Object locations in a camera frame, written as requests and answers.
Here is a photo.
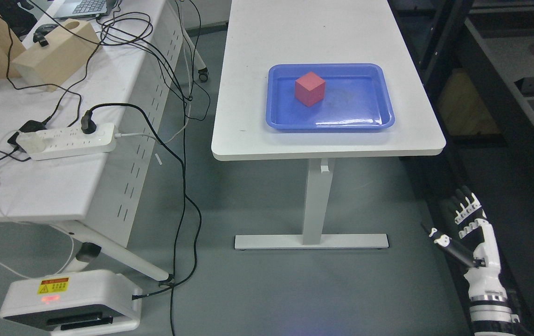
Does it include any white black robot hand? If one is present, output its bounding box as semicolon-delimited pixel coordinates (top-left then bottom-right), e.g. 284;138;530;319
422;186;507;301

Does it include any pink cube block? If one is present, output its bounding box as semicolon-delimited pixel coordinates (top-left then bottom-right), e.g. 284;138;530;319
294;71;326;107

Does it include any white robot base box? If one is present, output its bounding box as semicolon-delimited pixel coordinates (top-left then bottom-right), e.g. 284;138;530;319
0;243;143;333

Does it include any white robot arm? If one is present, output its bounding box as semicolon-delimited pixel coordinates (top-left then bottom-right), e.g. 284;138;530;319
469;294;519;336

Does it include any black metal right shelf rack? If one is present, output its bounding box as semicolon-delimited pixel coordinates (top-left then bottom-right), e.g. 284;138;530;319
389;0;534;334

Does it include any blue plastic tray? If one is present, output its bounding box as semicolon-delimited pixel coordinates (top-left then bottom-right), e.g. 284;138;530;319
265;63;395;132

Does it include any white desk with tray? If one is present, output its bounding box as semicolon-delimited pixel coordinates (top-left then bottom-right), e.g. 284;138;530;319
211;0;446;250

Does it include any white perforated side desk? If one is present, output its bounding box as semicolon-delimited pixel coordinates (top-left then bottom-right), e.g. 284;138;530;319
0;0;209;283

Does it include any black power plug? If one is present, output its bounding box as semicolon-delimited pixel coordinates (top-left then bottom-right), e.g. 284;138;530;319
80;109;97;134

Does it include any white power strip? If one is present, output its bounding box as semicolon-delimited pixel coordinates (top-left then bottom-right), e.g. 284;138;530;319
28;123;116;161

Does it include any wooden box with hole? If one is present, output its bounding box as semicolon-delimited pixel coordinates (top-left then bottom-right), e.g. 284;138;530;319
11;19;100;91

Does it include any white charger adapter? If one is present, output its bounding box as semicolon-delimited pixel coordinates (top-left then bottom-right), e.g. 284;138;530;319
16;132;46;154

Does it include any black power adapter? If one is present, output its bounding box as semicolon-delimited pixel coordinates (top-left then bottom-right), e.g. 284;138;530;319
7;120;47;153

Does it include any grey laptop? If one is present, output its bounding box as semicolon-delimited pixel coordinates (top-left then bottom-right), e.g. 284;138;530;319
53;0;117;20

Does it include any black computer mouse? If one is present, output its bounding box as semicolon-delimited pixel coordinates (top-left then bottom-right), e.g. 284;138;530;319
33;24;58;46

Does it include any black floor power cable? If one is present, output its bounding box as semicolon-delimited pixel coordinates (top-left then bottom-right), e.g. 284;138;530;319
80;0;211;336

